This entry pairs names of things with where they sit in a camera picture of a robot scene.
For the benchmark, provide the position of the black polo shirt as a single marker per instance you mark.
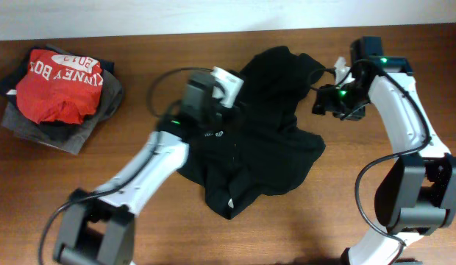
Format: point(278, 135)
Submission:
point(262, 151)

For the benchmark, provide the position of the red printed t-shirt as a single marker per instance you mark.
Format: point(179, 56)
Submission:
point(59, 87)

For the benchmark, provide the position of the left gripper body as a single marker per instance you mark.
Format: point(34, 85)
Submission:
point(219, 114)

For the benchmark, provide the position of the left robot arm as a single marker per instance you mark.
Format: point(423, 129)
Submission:
point(98, 227)

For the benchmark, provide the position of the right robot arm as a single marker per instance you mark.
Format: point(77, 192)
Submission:
point(418, 195)

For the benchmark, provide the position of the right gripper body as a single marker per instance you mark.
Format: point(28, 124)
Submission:
point(346, 101)

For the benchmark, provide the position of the dark navy folded garment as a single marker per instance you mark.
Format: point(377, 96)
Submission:
point(56, 130)

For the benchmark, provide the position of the grey folded garment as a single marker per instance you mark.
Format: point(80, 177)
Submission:
point(22, 127)

